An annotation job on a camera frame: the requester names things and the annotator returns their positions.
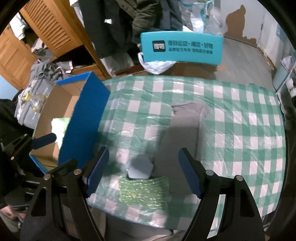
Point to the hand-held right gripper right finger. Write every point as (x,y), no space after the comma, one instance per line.
(190,173)

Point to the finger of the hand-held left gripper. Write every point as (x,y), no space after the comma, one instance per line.
(45,139)
(64,166)

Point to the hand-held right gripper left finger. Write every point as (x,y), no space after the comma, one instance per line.
(98,171)

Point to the light green cloth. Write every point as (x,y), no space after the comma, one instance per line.
(60,127)

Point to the blue-grey sock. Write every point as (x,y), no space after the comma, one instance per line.
(140,166)

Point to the blue cardboard box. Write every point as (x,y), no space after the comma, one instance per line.
(85,111)

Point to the grey tote bag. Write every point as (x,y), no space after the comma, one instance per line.
(32,115)

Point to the plastic bottle with yellow cap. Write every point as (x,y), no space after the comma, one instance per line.
(34,103)

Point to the person's black jacket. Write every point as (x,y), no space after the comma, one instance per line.
(11,120)

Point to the grey cloth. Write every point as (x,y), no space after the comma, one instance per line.
(182,134)

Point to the green bubble wrap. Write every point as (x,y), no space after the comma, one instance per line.
(143,192)

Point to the green white checked tablecloth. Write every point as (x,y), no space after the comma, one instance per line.
(242,129)

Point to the pile of grey clothes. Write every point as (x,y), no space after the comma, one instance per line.
(44,69)

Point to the louvered wooden wardrobe door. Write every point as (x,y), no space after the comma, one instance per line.
(53,27)

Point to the white plastic bag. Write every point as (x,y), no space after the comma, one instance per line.
(155,67)

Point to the white hanging garment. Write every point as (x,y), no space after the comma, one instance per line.
(20,27)

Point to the teal box lid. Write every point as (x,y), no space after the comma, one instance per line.
(185,48)

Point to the shoe rack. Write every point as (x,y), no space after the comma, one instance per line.
(284,74)

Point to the clear plastic bag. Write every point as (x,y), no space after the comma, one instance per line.
(208,23)

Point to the olive green jacket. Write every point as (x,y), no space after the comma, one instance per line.
(148,18)

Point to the white door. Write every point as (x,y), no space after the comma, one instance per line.
(268,34)

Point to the grey-blue jacket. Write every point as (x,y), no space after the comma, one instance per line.
(173,14)

